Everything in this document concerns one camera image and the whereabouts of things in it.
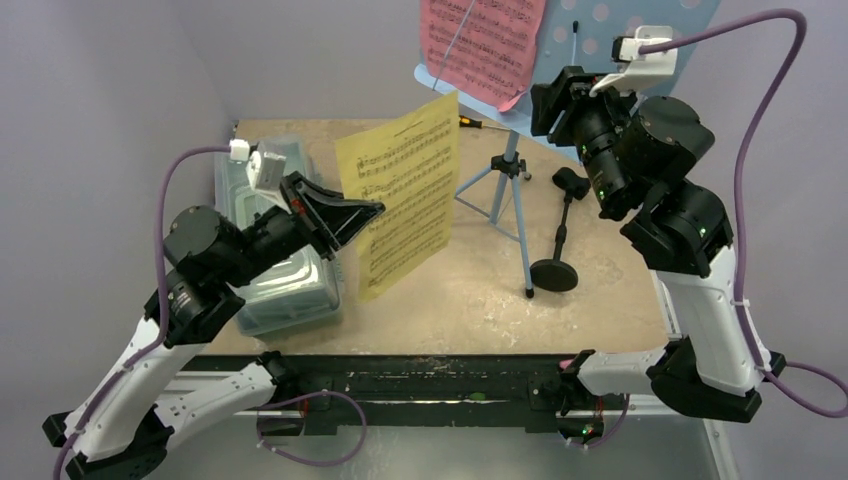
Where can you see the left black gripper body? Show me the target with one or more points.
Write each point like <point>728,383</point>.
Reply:
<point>300,210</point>

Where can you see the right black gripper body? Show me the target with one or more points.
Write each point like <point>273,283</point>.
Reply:
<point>569,105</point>

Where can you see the yellow sheet music page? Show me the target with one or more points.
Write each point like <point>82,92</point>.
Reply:
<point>411,165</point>

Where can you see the pink sheet music page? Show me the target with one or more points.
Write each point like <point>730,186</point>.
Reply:
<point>485,49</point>

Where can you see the black microphone stand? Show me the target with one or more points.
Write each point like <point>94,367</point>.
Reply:
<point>553,274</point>

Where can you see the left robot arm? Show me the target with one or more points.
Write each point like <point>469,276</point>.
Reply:
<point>124,430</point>

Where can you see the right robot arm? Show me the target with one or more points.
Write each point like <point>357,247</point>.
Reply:
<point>712,364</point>

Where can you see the clear plastic storage box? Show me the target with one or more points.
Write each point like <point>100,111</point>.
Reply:
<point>301,289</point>

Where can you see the black yellow screwdriver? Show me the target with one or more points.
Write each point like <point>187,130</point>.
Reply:
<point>466,122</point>

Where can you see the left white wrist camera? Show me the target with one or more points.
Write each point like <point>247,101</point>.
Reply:
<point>263,167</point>

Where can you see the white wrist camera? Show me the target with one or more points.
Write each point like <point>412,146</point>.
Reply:
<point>638,71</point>
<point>263,167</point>

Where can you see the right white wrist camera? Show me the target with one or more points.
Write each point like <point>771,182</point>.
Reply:
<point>638,71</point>

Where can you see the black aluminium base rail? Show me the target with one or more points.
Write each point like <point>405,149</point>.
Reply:
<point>487,391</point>

